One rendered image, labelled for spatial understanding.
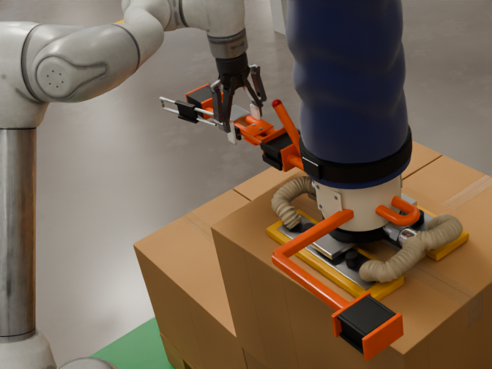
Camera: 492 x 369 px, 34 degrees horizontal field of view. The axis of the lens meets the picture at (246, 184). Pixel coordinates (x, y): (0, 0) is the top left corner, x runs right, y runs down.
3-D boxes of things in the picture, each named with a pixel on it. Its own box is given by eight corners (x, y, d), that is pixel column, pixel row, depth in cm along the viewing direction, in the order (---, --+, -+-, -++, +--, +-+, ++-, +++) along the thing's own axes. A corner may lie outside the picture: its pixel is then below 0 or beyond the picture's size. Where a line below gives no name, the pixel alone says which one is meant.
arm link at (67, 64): (136, 15, 134) (68, 15, 139) (77, 38, 119) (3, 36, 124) (144, 90, 139) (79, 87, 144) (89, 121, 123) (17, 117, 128)
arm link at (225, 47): (252, 27, 181) (257, 51, 184) (230, 17, 187) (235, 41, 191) (220, 42, 177) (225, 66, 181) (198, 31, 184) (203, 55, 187)
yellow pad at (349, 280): (405, 283, 160) (404, 265, 158) (369, 308, 156) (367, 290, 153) (299, 214, 185) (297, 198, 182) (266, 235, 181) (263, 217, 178)
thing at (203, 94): (228, 108, 210) (225, 92, 208) (205, 120, 207) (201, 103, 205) (211, 99, 216) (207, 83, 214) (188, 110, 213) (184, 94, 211)
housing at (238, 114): (254, 127, 201) (251, 111, 199) (233, 138, 198) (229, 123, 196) (238, 118, 206) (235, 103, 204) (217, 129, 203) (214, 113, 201)
